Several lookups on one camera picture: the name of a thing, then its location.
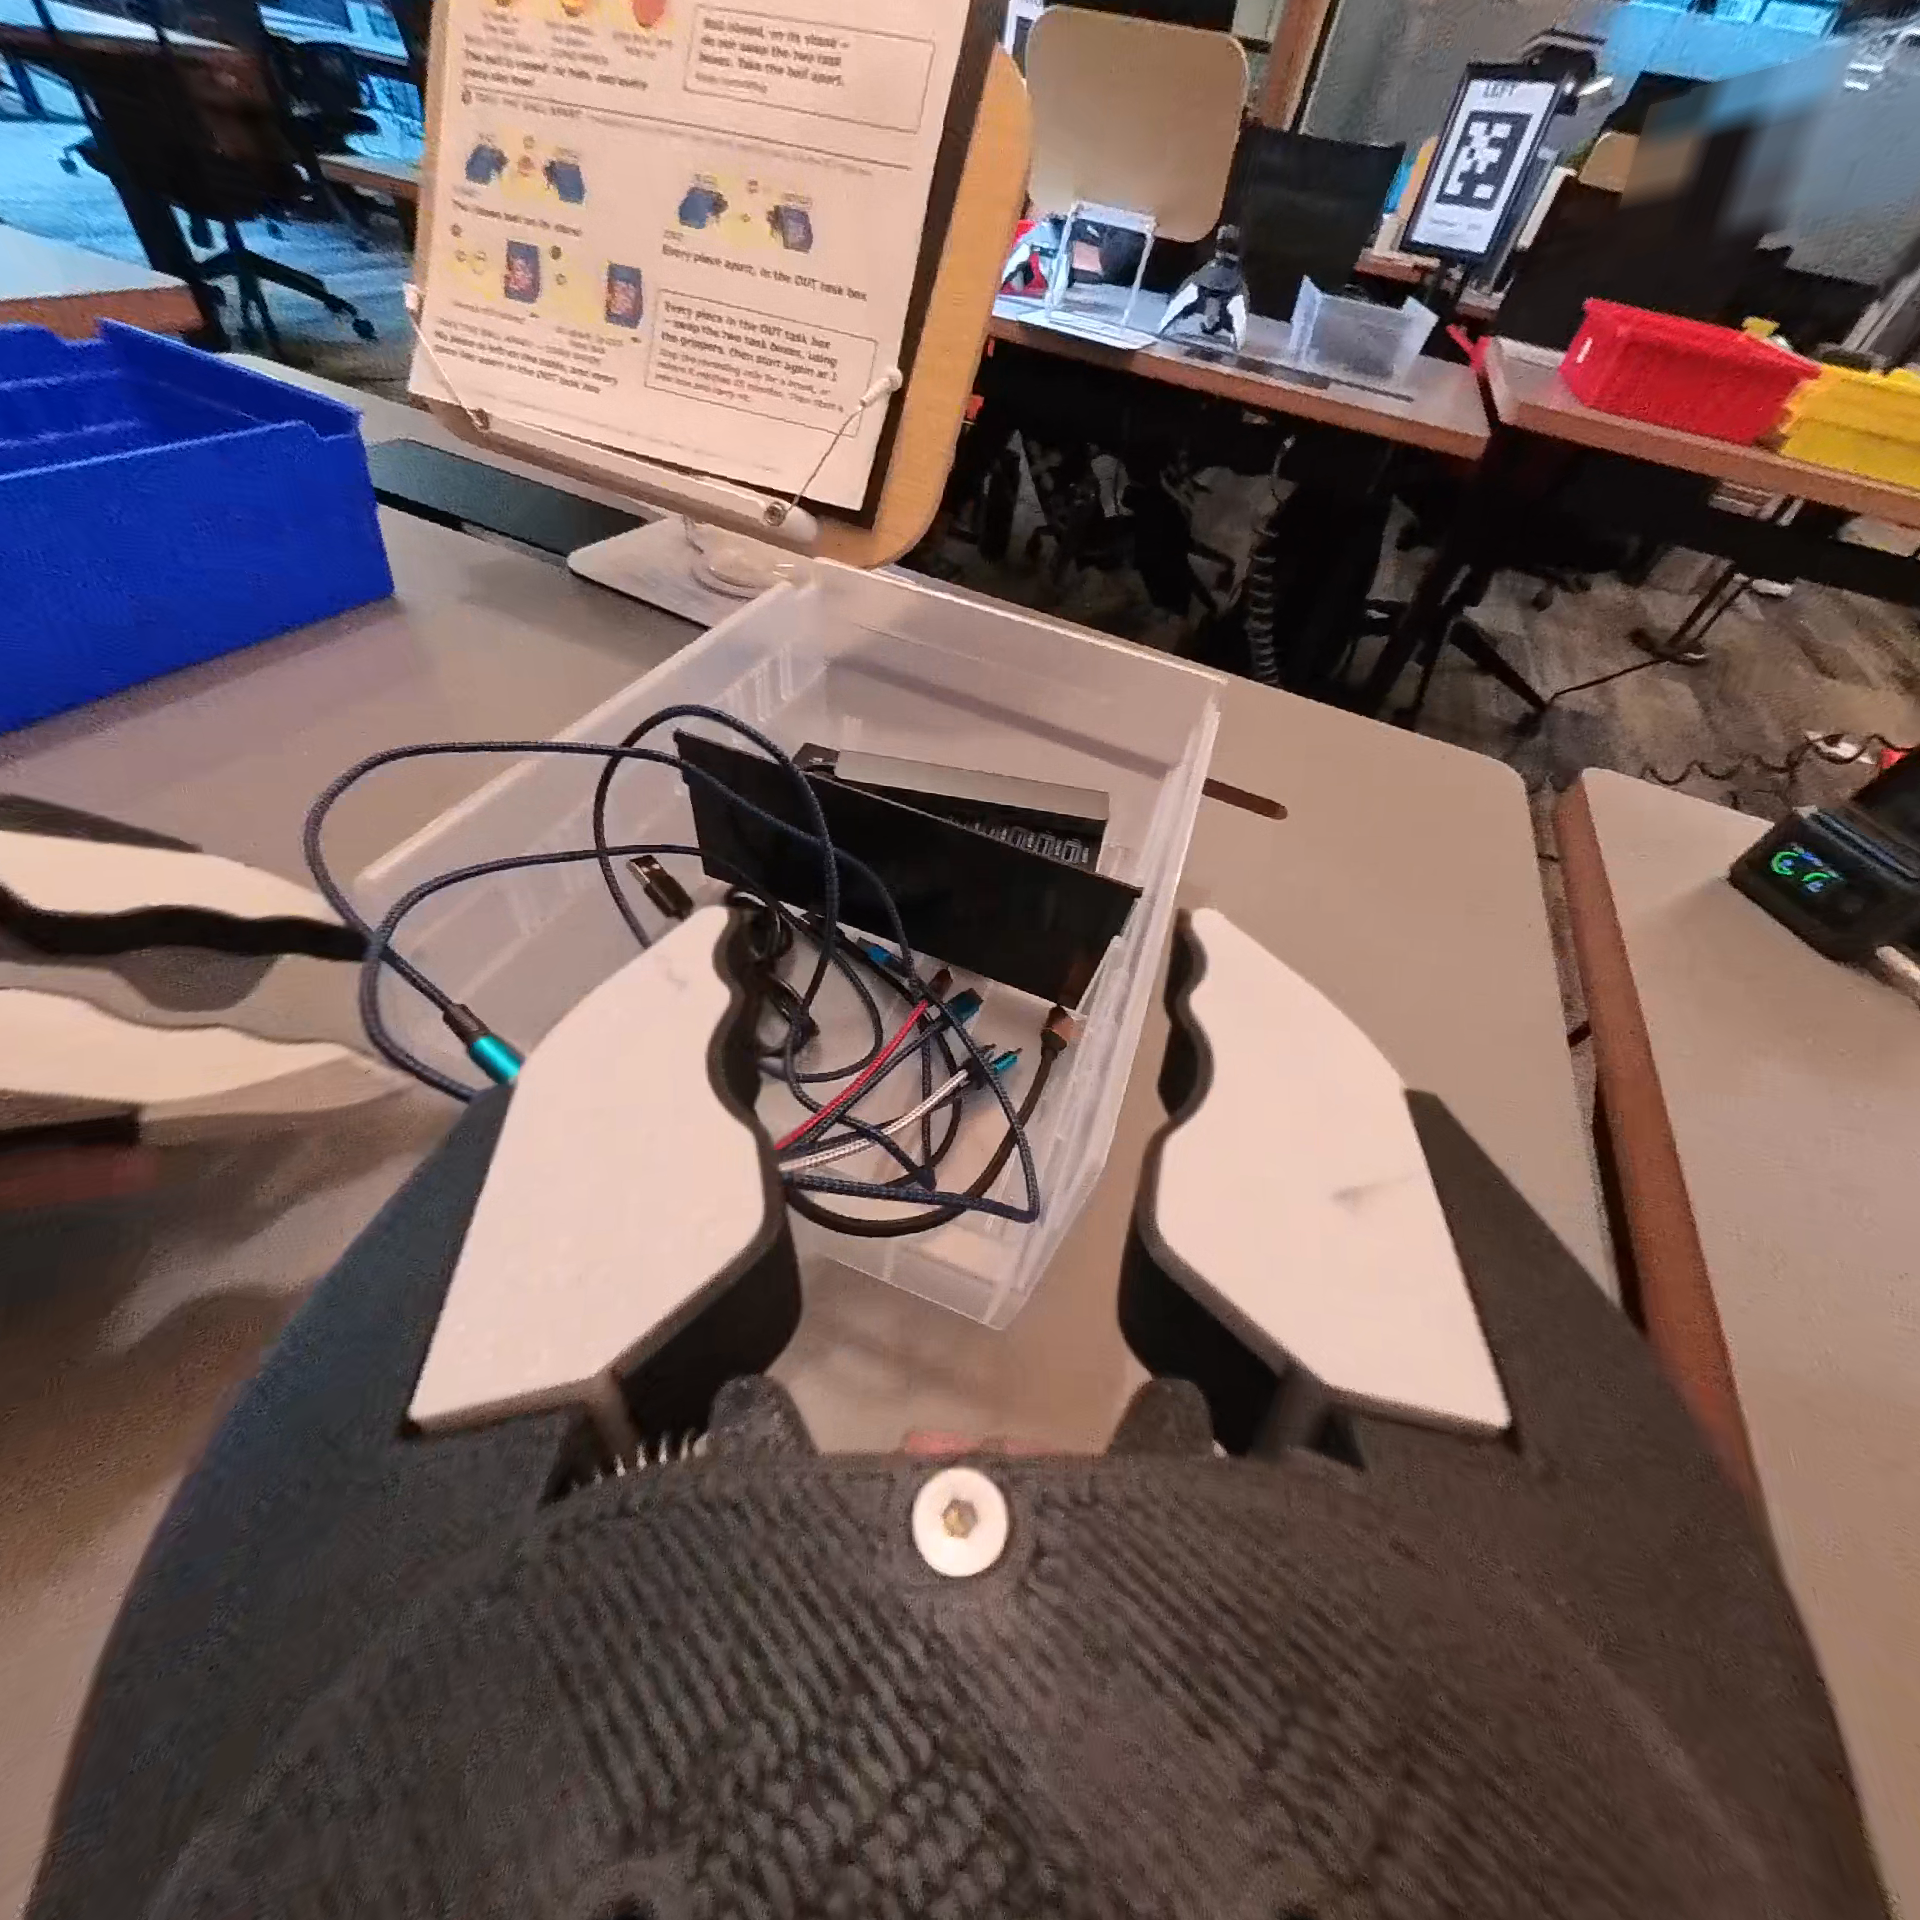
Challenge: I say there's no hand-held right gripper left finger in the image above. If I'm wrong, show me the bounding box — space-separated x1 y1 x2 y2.
403 904 804 1440

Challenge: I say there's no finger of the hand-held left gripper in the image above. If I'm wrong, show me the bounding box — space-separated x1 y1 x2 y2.
0 952 416 1121
0 826 371 962

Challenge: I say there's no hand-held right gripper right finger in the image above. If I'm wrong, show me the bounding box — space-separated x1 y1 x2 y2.
1130 904 1520 1432

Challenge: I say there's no blue braided multi-head charging cable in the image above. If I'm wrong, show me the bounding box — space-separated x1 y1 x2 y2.
304 705 1085 1200

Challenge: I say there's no grey desk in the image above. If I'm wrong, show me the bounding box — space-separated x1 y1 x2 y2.
0 347 1635 1519

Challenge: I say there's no blue plastic bin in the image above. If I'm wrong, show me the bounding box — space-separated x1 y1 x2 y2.
0 318 395 736

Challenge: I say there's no black flat box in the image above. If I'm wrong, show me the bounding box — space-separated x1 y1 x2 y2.
677 731 1145 1010

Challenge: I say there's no grey table with brown edge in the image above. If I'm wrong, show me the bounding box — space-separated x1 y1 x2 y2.
1551 763 1920 1920

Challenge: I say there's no black device green display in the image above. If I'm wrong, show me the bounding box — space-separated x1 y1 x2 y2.
1726 749 1920 967

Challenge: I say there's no black office chair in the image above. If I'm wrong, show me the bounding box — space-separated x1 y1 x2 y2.
58 0 379 348

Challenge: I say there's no long brown table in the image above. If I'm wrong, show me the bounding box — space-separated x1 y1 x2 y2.
985 289 1504 693

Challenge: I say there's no printed instruction sheet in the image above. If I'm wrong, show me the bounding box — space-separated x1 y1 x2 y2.
409 0 977 515

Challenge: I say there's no small clear plastic box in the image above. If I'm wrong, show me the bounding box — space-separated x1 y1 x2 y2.
1289 274 1442 379

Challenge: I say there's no red plastic bin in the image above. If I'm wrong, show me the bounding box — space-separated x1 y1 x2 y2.
1562 297 1825 448

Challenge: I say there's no black and white tool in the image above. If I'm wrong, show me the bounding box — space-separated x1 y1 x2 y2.
1161 226 1256 365

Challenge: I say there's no yellow plastic bin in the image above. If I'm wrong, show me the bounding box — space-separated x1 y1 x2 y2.
1771 361 1920 494

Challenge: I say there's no clear acrylic stand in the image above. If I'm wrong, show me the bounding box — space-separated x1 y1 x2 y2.
1052 198 1159 329

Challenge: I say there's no black monitor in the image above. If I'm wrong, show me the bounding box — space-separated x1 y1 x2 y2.
1221 127 1409 323

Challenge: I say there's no tablet with black-white marker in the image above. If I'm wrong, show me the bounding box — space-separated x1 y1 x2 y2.
1397 59 1598 297

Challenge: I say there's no beige document stand board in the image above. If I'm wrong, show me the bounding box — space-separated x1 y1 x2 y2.
1026 7 1252 243

